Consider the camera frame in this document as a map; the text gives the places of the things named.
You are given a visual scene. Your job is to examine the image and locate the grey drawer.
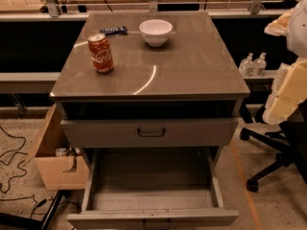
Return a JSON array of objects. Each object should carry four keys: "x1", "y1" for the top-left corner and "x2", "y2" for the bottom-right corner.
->
[
  {"x1": 67, "y1": 149, "x2": 239, "y2": 230},
  {"x1": 60, "y1": 118, "x2": 238, "y2": 148}
]

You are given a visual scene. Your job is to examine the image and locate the black office chair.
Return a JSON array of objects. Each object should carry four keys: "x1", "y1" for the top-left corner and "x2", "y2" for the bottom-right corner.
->
[{"x1": 240, "y1": 101, "x2": 307, "y2": 192}]

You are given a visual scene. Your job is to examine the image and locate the grey drawer cabinet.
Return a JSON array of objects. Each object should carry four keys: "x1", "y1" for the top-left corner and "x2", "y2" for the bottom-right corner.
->
[{"x1": 51, "y1": 12, "x2": 249, "y2": 158}]

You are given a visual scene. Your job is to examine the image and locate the red cola can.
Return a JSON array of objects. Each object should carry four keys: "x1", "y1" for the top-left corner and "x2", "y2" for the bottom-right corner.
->
[{"x1": 87, "y1": 33, "x2": 113, "y2": 74}]

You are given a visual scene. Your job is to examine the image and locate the grey top drawer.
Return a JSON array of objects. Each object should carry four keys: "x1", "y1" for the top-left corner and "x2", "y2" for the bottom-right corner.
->
[{"x1": 60, "y1": 118, "x2": 238, "y2": 148}]

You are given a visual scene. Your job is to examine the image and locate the black floor cable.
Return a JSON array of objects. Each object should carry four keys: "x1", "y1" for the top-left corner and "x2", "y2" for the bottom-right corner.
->
[{"x1": 0, "y1": 125, "x2": 30, "y2": 196}]

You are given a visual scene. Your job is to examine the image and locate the blue snack bar wrapper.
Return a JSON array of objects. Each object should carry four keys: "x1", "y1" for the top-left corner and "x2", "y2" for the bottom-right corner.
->
[{"x1": 100, "y1": 26, "x2": 128, "y2": 36}]

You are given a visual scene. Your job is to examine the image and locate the black metal stand base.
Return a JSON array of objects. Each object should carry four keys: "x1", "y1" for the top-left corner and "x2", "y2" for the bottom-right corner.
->
[{"x1": 0, "y1": 189, "x2": 72, "y2": 230}]

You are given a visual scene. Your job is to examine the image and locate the white ceramic bowl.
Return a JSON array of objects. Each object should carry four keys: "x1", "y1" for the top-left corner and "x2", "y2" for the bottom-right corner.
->
[{"x1": 139, "y1": 19, "x2": 173, "y2": 47}]

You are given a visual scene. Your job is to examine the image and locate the cardboard box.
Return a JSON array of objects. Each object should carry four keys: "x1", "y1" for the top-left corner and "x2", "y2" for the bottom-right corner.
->
[{"x1": 25, "y1": 105, "x2": 89, "y2": 190}]

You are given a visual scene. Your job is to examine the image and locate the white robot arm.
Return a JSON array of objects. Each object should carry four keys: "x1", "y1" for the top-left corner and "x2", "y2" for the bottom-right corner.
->
[{"x1": 262, "y1": 0, "x2": 307, "y2": 125}]

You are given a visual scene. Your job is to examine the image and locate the small can in box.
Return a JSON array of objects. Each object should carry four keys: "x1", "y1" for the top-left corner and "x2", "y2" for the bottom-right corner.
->
[{"x1": 56, "y1": 148, "x2": 68, "y2": 157}]

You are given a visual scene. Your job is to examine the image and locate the right clear pump bottle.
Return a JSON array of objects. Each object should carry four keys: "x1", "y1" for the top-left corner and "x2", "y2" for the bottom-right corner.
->
[{"x1": 252, "y1": 52, "x2": 267, "y2": 77}]

